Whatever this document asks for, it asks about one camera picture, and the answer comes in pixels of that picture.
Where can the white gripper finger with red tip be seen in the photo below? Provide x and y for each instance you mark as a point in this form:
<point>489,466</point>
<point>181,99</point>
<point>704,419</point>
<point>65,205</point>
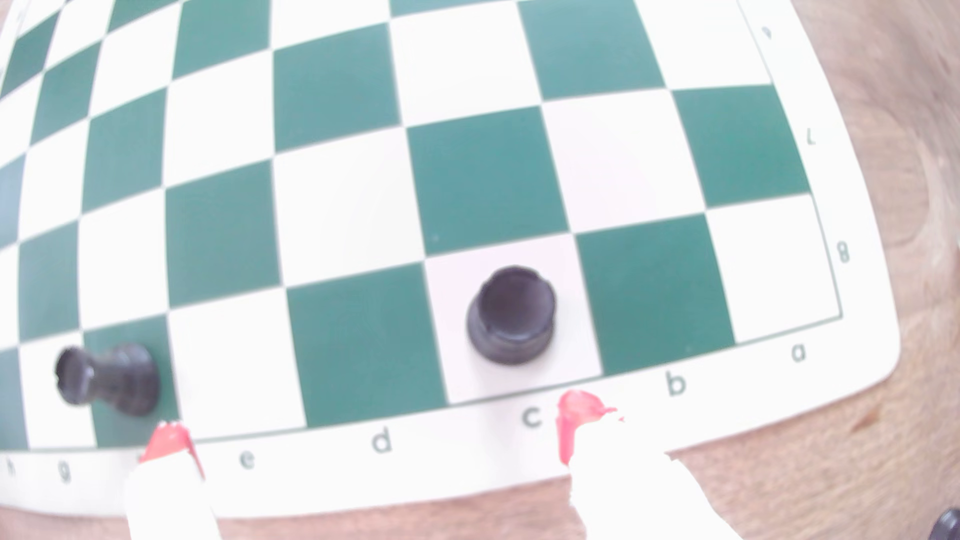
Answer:
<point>169,487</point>
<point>637,487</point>

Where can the black rook chess piece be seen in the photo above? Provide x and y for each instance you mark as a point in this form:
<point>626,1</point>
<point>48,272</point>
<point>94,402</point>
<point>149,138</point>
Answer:
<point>511,319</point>
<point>112,379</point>

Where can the green white chess mat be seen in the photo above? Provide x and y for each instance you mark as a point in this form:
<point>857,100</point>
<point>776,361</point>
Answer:
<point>337,210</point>

